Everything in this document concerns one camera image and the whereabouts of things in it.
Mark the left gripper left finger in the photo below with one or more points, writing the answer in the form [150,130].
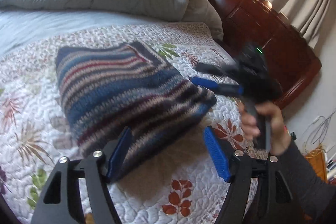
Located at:
[60,200]

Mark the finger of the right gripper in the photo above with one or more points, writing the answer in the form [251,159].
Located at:
[217,70]
[219,89]

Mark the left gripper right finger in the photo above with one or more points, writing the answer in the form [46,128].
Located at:
[258,191]

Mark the striped blue knit sweater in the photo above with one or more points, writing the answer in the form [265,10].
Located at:
[103,91]

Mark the grey sleeved right forearm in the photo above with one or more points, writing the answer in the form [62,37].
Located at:
[316,197]

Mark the person's right hand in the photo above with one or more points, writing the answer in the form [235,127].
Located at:
[280,139]

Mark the dark red wooden headboard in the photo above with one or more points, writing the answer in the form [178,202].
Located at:
[290,60]

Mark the orange box on floor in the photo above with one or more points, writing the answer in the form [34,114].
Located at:
[316,159]

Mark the white floral quilt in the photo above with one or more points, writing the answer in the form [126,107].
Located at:
[179,185]

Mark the light blue bed sheet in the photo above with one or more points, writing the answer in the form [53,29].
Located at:
[21,26]

